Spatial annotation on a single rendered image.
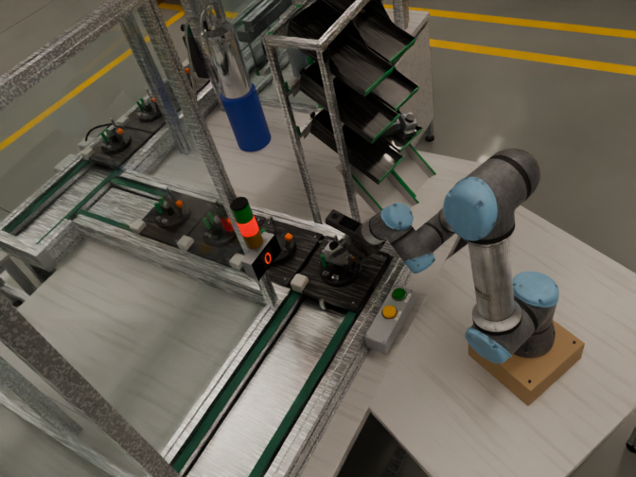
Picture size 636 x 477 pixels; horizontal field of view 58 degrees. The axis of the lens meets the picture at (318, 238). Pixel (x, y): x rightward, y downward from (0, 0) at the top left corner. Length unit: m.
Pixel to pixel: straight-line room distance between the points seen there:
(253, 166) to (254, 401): 1.16
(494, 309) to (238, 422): 0.79
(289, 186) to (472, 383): 1.11
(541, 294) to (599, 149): 2.35
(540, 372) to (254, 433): 0.79
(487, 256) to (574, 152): 2.52
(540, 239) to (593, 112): 2.11
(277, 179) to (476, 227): 1.38
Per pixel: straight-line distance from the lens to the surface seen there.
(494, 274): 1.30
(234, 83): 2.42
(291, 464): 1.57
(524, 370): 1.65
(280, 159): 2.51
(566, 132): 3.88
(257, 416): 1.70
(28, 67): 1.08
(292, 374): 1.73
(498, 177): 1.18
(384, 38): 1.77
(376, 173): 1.80
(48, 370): 0.77
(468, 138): 3.83
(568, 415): 1.70
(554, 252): 2.02
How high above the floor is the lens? 2.38
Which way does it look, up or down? 46 degrees down
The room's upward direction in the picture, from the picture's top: 16 degrees counter-clockwise
